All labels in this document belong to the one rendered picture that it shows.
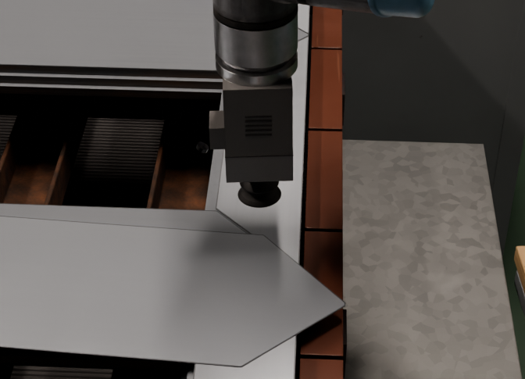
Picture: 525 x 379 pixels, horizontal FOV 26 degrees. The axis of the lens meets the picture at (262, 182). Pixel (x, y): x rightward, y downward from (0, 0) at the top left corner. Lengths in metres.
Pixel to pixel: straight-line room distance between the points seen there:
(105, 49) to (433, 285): 0.50
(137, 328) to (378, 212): 0.48
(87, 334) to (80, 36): 0.53
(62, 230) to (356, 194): 0.45
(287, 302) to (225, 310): 0.06
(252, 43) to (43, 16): 0.60
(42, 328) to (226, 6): 0.34
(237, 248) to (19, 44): 0.48
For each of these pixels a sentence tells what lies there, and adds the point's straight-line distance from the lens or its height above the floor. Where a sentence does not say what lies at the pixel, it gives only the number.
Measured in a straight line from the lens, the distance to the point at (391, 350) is 1.28.
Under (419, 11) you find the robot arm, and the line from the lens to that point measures 0.95.
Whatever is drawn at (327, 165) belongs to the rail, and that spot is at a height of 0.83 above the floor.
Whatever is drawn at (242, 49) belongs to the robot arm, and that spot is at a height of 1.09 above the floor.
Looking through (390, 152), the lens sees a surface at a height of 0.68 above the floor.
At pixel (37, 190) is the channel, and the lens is 1.51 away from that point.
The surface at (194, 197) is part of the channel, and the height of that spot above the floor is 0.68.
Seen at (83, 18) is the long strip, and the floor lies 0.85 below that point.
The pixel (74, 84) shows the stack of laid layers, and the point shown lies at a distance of 1.44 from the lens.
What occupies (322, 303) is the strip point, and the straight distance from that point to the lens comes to 1.09.
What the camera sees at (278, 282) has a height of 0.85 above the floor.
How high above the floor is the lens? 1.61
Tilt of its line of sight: 39 degrees down
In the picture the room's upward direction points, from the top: straight up
